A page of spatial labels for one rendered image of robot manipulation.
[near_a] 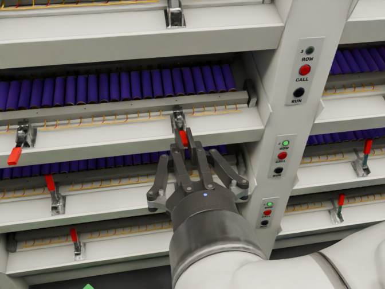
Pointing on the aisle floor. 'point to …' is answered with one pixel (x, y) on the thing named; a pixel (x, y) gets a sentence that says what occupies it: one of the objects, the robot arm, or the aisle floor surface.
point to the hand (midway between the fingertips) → (184, 145)
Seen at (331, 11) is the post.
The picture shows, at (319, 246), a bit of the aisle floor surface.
